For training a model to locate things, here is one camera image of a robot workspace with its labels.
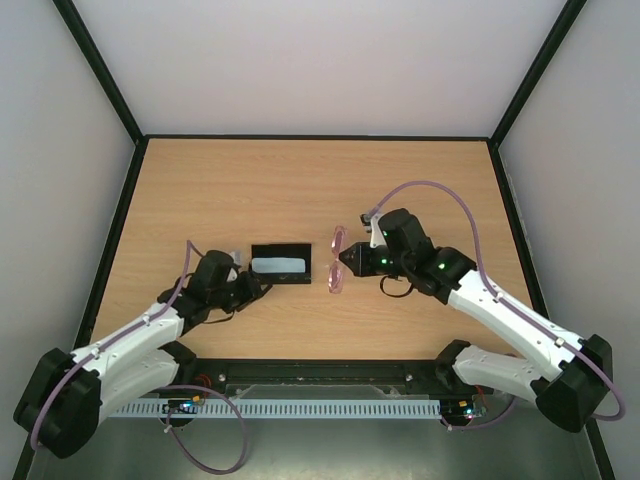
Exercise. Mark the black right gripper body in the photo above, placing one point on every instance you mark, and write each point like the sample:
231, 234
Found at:
370, 259

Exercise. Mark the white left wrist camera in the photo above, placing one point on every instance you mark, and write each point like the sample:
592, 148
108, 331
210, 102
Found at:
238, 258

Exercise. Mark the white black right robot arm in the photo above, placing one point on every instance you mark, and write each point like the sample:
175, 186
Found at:
565, 375

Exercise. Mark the black aluminium frame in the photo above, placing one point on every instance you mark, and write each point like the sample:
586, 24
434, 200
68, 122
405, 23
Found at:
330, 370

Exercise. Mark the pink sunglasses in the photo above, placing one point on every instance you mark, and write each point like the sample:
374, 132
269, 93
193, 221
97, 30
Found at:
336, 270

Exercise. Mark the black sunglasses case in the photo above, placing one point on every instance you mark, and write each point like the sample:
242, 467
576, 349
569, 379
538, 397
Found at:
295, 250

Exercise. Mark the light blue cleaning cloth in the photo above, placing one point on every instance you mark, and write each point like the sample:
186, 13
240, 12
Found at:
278, 265

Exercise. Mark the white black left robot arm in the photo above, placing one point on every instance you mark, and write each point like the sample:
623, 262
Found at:
69, 394

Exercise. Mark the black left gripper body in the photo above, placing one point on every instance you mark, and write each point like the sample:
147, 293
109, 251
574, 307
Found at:
243, 296

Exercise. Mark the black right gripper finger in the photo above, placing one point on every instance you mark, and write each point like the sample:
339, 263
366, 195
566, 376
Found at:
351, 253
353, 264

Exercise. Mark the light blue slotted cable duct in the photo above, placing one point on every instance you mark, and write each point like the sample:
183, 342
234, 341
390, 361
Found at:
283, 409

